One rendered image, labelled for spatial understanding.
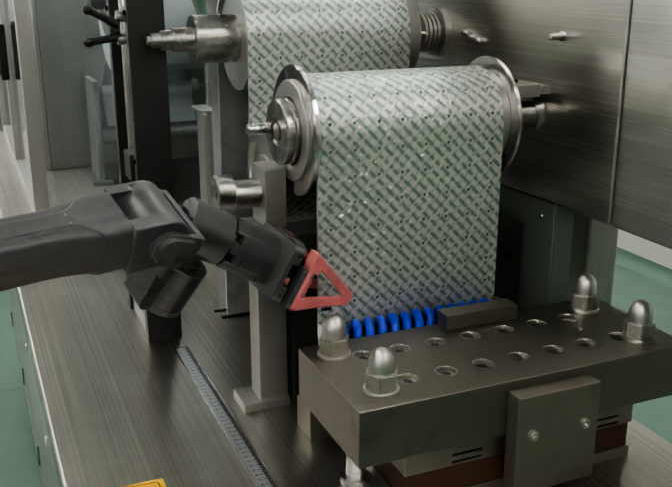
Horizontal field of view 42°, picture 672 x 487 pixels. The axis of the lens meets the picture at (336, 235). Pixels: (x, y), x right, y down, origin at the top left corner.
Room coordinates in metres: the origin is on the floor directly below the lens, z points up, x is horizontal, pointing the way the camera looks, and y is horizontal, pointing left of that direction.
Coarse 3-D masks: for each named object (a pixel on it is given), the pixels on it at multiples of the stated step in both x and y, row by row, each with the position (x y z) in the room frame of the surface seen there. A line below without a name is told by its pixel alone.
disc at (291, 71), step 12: (288, 72) 0.99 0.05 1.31; (300, 72) 0.96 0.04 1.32; (276, 84) 1.03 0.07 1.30; (300, 84) 0.96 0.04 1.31; (312, 96) 0.93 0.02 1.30; (312, 108) 0.93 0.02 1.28; (312, 120) 0.93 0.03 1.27; (312, 132) 0.93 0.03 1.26; (312, 144) 0.93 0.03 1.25; (312, 156) 0.93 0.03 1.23; (312, 168) 0.93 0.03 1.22; (288, 180) 1.00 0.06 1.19; (300, 180) 0.96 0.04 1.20; (312, 180) 0.93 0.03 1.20; (300, 192) 0.96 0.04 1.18
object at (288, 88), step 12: (492, 72) 1.07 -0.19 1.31; (288, 84) 0.98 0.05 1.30; (276, 96) 1.02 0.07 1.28; (288, 96) 0.98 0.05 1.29; (300, 96) 0.95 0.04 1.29; (504, 96) 1.04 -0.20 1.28; (300, 108) 0.95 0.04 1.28; (504, 108) 1.03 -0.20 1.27; (300, 120) 0.95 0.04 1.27; (504, 120) 1.03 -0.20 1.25; (504, 132) 1.03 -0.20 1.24; (504, 144) 1.04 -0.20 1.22; (300, 156) 0.95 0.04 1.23; (288, 168) 0.99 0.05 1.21; (300, 168) 0.95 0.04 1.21
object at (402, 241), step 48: (336, 192) 0.94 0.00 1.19; (384, 192) 0.96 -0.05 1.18; (432, 192) 0.98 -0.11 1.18; (480, 192) 1.01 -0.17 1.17; (336, 240) 0.94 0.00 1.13; (384, 240) 0.96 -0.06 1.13; (432, 240) 0.98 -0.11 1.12; (480, 240) 1.01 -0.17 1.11; (384, 288) 0.96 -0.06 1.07; (432, 288) 0.99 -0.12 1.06; (480, 288) 1.01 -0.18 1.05
